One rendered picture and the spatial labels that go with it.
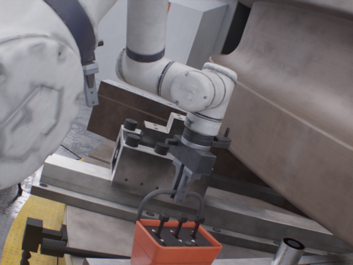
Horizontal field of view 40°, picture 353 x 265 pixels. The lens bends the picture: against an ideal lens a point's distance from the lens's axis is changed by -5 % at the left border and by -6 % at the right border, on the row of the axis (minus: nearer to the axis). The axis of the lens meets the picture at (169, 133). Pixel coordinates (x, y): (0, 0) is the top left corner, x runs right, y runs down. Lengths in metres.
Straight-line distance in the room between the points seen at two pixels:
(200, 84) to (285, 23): 1.23
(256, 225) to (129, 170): 0.75
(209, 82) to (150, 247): 0.41
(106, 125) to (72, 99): 3.09
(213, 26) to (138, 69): 4.22
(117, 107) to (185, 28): 1.87
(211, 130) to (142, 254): 0.35
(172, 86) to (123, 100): 2.44
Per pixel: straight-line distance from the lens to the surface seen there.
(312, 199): 1.64
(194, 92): 1.05
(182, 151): 1.25
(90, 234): 2.21
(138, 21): 1.05
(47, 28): 0.45
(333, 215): 1.58
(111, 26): 6.38
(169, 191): 1.27
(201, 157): 1.19
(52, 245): 1.97
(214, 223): 2.57
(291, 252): 1.55
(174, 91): 1.07
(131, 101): 3.48
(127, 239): 2.27
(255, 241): 2.61
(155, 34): 1.06
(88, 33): 0.49
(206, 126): 1.20
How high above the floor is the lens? 1.33
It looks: 14 degrees down
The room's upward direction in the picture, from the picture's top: 19 degrees clockwise
